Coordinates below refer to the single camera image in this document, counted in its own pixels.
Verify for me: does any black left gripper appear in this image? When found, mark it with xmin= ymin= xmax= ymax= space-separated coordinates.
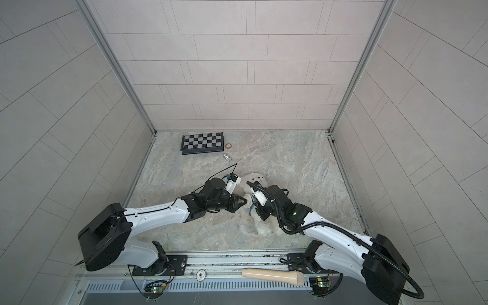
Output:
xmin=205 ymin=193 xmax=249 ymax=214

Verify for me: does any white fluffy teddy bear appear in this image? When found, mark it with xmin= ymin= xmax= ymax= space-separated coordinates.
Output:
xmin=235 ymin=172 xmax=283 ymax=238

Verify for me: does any blue white striped shirt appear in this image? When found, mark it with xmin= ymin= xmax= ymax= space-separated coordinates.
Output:
xmin=244 ymin=194 xmax=258 ymax=216

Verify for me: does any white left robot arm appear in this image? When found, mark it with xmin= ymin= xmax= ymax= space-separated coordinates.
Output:
xmin=78 ymin=174 xmax=247 ymax=273

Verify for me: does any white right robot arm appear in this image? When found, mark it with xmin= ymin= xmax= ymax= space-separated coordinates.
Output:
xmin=248 ymin=182 xmax=413 ymax=304

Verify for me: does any folded black chess board box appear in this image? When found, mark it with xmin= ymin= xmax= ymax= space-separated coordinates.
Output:
xmin=180 ymin=132 xmax=225 ymax=155

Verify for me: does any right green circuit board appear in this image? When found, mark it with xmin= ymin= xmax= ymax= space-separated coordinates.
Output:
xmin=309 ymin=278 xmax=330 ymax=297

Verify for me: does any green circuit board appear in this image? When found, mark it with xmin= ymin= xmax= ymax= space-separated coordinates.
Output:
xmin=144 ymin=280 xmax=169 ymax=294
xmin=309 ymin=278 xmax=330 ymax=297

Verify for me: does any left green circuit board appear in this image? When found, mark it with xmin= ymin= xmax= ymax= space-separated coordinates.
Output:
xmin=144 ymin=280 xmax=169 ymax=294

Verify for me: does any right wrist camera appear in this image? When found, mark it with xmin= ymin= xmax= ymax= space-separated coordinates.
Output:
xmin=254 ymin=191 xmax=268 ymax=207

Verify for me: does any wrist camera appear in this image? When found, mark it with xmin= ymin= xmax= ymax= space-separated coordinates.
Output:
xmin=254 ymin=191 xmax=268 ymax=207
xmin=225 ymin=173 xmax=241 ymax=194

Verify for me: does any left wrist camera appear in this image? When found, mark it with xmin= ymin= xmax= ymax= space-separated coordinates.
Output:
xmin=225 ymin=173 xmax=241 ymax=194

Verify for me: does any black corrugated cable conduit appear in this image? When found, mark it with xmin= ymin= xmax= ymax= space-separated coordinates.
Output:
xmin=245 ymin=180 xmax=425 ymax=300

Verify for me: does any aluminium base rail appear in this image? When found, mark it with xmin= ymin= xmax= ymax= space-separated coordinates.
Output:
xmin=87 ymin=244 xmax=366 ymax=283

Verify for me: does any beige wooden handle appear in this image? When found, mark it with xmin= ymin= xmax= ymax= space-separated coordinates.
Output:
xmin=241 ymin=268 xmax=305 ymax=287

